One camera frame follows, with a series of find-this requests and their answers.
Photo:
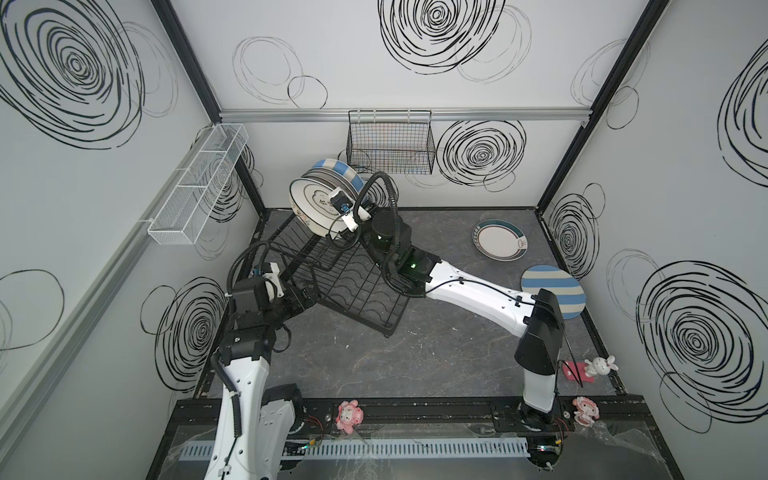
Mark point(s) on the white plate green rim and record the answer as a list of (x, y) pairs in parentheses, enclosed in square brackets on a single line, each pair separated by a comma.
[(500, 240)]

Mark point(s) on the white bunny pink toy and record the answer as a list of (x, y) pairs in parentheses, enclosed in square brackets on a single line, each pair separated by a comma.
[(588, 370)]

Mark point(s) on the black wire wall basket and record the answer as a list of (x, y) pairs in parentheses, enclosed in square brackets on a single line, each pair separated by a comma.
[(392, 147)]

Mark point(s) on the aluminium wall rail left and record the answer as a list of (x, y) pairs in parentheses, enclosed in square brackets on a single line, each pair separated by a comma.
[(21, 409)]

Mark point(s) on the blue striped plate right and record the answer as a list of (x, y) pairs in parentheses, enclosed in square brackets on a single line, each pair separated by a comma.
[(570, 294)]

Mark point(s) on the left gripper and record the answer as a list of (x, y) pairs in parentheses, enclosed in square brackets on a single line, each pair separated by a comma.
[(301, 294)]

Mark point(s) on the white slotted cable duct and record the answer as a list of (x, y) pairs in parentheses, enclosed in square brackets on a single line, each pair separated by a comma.
[(424, 448)]

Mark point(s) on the black wire dish rack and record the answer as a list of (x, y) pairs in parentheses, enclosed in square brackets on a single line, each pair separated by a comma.
[(347, 282)]

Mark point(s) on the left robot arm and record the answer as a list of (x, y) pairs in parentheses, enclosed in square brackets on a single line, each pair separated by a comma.
[(255, 421)]

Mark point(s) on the aluminium wall rail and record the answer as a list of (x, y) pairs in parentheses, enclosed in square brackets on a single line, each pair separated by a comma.
[(21, 409), (378, 115)]

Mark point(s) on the aluminium wall rail back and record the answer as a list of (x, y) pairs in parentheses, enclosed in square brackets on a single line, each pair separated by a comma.
[(378, 115)]

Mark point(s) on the blue striped plate front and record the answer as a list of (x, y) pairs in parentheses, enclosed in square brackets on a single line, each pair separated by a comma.
[(340, 171)]

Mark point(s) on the blue striped plate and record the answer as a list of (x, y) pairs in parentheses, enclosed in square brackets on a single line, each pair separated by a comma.
[(340, 171), (570, 294)]

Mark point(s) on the white plate black rim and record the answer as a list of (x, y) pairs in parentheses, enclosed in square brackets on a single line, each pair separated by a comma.
[(311, 203)]

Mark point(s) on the pink plush toy left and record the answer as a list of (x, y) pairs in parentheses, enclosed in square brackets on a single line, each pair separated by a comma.
[(349, 415)]

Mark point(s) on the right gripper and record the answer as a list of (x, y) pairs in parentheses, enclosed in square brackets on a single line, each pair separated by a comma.
[(347, 212)]

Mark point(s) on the pink plush toy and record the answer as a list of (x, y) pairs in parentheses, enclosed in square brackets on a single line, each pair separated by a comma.
[(586, 411), (349, 415)]

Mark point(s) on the pink plush toy right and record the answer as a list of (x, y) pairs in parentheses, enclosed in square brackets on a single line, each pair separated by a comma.
[(586, 411)]

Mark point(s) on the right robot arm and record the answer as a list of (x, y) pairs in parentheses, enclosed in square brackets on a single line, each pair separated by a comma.
[(535, 319)]

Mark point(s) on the white mesh wall shelf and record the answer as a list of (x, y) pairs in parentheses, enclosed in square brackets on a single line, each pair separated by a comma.
[(188, 207)]

